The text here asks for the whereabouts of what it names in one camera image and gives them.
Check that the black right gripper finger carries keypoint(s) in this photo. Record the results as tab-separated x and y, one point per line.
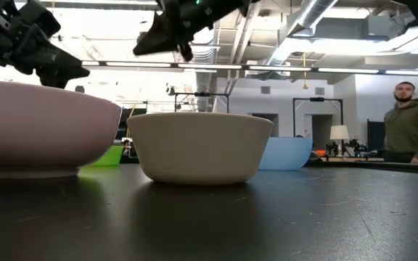
156	38
186	50

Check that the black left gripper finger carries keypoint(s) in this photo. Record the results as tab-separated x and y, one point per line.
54	58
54	81

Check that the beige bowl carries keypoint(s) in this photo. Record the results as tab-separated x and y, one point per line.
198	146

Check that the light blue bowl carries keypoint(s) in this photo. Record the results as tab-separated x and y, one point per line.
287	154

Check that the pink bowl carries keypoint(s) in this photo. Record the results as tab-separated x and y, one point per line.
42	127

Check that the long overhead light bar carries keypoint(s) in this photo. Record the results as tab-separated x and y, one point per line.
278	67

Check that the green bowl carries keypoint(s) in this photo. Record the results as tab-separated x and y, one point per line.
109	156

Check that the orange bin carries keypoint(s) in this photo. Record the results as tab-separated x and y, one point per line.
319	152

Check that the white shade table lamp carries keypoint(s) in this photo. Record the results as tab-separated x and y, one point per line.
339	133

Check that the small black background robot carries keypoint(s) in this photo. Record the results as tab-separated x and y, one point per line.
354	146

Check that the black upright panel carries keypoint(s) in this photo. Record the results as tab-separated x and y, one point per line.
376	135

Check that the person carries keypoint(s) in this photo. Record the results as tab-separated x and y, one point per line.
408	127

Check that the black metal frame stand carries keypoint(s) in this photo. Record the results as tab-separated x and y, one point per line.
318	99
201	95

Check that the silver ceiling air duct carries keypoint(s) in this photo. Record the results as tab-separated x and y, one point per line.
299	25

